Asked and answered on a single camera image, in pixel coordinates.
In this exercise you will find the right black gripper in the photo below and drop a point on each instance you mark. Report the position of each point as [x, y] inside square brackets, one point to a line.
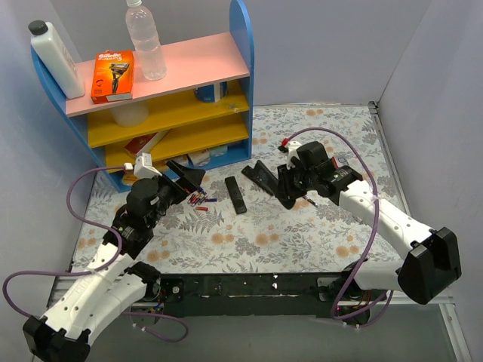
[284, 185]

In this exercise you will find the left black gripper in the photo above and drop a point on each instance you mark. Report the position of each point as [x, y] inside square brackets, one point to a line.
[177, 187]

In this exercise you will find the large black remote control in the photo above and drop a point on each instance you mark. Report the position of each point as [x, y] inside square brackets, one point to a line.
[265, 179]

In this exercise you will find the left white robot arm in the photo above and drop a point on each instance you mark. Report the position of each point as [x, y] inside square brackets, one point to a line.
[113, 279]

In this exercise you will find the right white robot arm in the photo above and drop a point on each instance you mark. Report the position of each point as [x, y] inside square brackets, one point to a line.
[429, 259]

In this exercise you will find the pile of small batteries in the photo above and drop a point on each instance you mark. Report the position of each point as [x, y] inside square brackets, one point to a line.
[200, 198]

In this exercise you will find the slim black remote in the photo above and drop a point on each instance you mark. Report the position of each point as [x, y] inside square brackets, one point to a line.
[250, 174]

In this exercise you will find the short black remote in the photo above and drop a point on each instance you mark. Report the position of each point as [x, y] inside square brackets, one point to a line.
[235, 195]

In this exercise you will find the black orange battery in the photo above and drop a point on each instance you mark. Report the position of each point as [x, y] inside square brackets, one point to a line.
[309, 200]

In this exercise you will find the white soap boxes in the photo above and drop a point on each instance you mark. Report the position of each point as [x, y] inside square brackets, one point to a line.
[202, 157]

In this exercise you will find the red white carton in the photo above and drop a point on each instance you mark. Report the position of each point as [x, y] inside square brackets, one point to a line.
[144, 144]

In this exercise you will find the red toothpaste box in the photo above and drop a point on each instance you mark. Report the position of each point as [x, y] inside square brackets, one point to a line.
[340, 161]

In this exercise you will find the yellow box bottom shelf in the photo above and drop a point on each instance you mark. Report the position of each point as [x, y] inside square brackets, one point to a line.
[128, 179]

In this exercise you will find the blue pink yellow shelf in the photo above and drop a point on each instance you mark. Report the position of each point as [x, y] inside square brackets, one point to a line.
[192, 124]

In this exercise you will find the white jar on shelf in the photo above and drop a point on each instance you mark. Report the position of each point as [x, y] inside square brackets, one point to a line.
[130, 115]

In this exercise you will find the blue white can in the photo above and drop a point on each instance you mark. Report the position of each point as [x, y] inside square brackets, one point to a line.
[211, 93]

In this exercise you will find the orange razor box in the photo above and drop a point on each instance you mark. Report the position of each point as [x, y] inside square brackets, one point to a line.
[113, 77]

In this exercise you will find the clear plastic water bottle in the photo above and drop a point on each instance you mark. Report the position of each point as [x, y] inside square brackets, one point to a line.
[144, 36]

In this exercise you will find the white bottle black cap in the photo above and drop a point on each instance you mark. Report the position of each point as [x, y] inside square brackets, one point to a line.
[50, 48]

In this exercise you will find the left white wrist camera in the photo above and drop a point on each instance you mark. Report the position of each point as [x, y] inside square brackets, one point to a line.
[142, 168]

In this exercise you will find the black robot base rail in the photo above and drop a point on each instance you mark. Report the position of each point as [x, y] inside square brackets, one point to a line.
[245, 294]

